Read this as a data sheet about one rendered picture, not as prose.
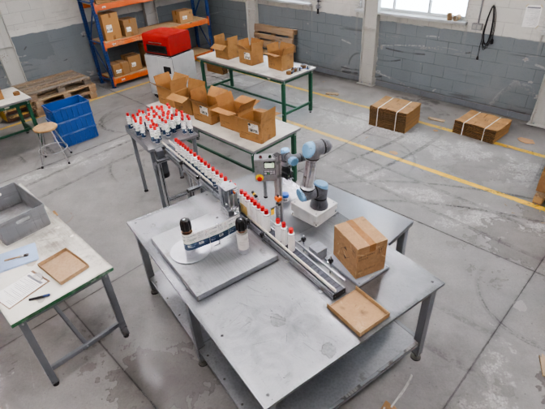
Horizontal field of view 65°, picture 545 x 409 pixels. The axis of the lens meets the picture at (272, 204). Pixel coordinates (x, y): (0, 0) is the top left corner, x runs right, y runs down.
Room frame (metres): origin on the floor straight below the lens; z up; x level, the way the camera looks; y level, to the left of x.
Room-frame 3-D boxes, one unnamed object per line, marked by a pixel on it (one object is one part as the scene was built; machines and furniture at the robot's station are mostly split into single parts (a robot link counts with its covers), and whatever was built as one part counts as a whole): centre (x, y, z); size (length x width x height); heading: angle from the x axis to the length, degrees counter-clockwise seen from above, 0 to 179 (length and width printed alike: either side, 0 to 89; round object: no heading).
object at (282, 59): (7.20, -0.25, 0.97); 0.43 x 0.42 x 0.37; 131
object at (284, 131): (5.33, 0.65, 0.39); 2.20 x 0.80 x 0.78; 44
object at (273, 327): (2.54, 0.06, 0.82); 2.10 x 1.50 x 0.02; 34
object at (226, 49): (8.05, 0.66, 0.97); 0.51 x 0.36 x 0.37; 137
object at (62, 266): (2.51, 1.63, 0.82); 0.34 x 0.24 x 0.03; 50
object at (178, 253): (2.52, 0.64, 0.89); 0.31 x 0.31 x 0.01
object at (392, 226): (2.80, -0.51, 0.81); 0.90 x 0.90 x 0.04; 44
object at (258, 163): (2.84, 0.03, 1.38); 0.17 x 0.10 x 0.19; 89
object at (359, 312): (1.87, -0.51, 0.85); 0.30 x 0.26 x 0.04; 34
